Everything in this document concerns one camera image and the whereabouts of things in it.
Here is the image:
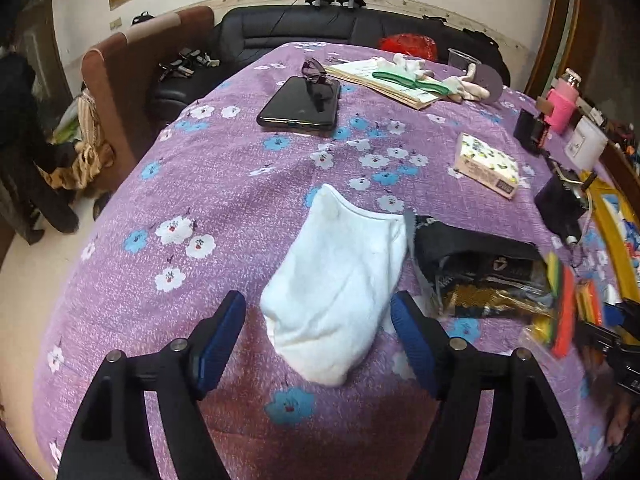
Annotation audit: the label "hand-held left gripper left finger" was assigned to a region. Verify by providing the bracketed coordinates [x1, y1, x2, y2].
[56, 290, 247, 480]

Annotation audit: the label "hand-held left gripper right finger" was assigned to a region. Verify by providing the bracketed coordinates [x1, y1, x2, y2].
[390, 290, 583, 480]

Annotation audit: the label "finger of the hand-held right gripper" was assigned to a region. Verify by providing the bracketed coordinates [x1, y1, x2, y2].
[605, 300, 640, 324]
[580, 321, 640, 356]

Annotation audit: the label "yellow tray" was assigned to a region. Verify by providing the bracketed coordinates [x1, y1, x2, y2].
[582, 172, 640, 302]

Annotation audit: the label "white sock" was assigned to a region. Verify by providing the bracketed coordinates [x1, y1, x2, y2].
[260, 183, 408, 387]

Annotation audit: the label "black patterned pouch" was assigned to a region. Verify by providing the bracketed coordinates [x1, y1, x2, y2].
[412, 215, 552, 319]

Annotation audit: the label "wooden headboard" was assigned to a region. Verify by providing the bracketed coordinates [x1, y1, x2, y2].
[599, 135, 640, 193]

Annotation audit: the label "white plastic jar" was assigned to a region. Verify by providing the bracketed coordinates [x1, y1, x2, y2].
[565, 116, 609, 169]

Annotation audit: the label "purple floral bedsheet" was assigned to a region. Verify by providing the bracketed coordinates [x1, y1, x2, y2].
[37, 42, 640, 480]

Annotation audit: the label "floral tissue pack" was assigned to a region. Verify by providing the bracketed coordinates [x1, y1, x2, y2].
[454, 132, 521, 200]

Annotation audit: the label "black box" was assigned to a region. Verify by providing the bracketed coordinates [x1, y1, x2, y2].
[514, 107, 551, 156]

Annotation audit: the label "pink bottle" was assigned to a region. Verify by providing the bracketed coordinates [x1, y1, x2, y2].
[544, 69, 584, 135]

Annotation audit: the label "striped tan cloth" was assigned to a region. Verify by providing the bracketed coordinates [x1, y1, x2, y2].
[40, 87, 117, 192]

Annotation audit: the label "black smartphone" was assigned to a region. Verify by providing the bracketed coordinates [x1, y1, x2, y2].
[256, 76, 342, 133]

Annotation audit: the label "cream plush toy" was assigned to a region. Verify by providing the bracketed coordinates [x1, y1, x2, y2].
[440, 67, 493, 104]

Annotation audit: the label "green looped item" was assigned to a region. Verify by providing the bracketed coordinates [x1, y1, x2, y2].
[372, 70, 451, 97]

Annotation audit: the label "grey round lid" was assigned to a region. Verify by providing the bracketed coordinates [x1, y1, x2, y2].
[472, 62, 506, 106]

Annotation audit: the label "paper notebook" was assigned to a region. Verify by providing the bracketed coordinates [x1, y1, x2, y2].
[324, 58, 441, 110]

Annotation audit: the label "white cotton glove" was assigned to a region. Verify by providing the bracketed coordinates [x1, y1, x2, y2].
[392, 52, 441, 79]

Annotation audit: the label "black and silver tools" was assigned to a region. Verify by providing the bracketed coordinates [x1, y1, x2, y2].
[159, 47, 221, 81]

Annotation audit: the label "dark sunglasses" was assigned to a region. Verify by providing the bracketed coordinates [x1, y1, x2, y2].
[301, 58, 341, 113]

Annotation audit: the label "brown armchair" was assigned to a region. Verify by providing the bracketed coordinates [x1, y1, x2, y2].
[81, 6, 216, 186]

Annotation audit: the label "clear plastic cup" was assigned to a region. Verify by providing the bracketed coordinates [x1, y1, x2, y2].
[447, 48, 476, 76]

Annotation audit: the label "red plastic bag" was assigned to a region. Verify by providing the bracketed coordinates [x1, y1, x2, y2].
[377, 32, 439, 62]

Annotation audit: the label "black leather sofa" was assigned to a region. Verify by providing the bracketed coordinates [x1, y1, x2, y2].
[147, 4, 511, 121]

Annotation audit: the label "black device with cable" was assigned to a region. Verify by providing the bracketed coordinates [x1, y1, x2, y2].
[534, 157, 599, 249]

